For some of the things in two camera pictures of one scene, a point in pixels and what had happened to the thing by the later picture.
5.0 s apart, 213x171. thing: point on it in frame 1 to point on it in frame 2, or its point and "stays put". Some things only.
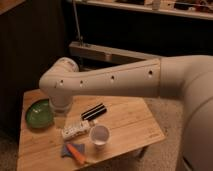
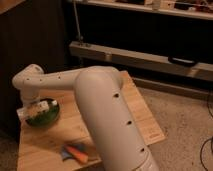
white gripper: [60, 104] to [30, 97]
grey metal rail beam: [110, 53] stays put
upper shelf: [196, 8] stays put
